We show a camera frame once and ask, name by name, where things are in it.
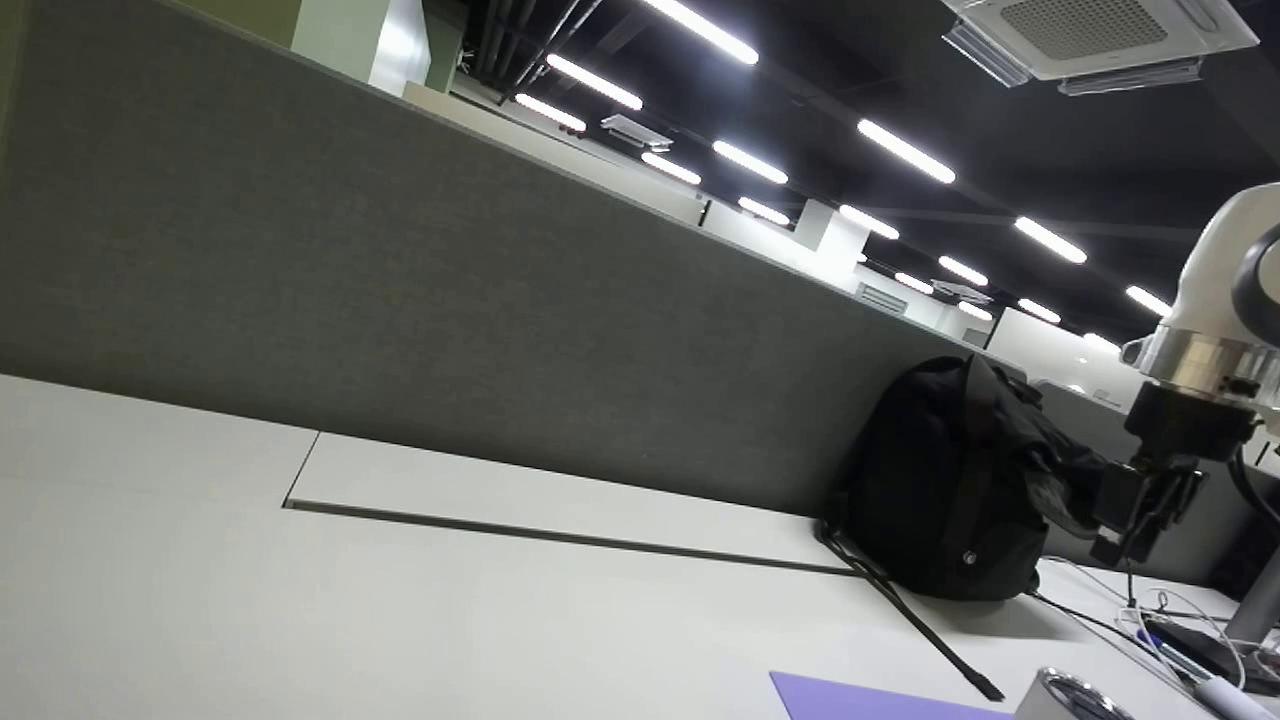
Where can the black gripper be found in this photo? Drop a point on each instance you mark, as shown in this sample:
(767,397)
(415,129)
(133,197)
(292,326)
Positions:
(1186,423)

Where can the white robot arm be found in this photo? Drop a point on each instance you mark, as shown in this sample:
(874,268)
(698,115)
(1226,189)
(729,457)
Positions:
(1222,292)

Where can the flat black desk device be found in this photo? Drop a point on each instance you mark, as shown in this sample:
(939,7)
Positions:
(1193,644)

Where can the white office cabinet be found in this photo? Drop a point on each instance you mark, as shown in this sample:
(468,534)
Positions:
(1066,366)

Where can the long ceiling light strip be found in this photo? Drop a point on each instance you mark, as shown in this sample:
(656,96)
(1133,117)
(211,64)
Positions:
(668,171)
(960,268)
(1050,241)
(1151,302)
(550,115)
(760,210)
(914,283)
(700,31)
(907,149)
(871,222)
(1039,311)
(748,161)
(592,83)

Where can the black backpack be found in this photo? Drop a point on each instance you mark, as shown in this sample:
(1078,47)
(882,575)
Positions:
(942,494)

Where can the white cylindrical object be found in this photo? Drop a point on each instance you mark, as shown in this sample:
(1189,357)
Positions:
(1233,697)

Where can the purple mat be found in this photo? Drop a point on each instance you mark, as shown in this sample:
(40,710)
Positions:
(855,702)

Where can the white ceiling air conditioner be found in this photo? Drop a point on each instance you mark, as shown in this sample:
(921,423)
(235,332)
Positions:
(1092,32)

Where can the grey fabric desk partition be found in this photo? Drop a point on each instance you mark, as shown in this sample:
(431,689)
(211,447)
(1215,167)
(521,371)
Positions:
(441,322)

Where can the white square pillar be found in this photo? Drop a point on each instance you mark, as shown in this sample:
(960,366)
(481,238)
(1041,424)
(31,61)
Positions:
(360,43)

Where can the grey monitor stand post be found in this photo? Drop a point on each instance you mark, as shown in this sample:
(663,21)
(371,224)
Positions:
(1263,600)

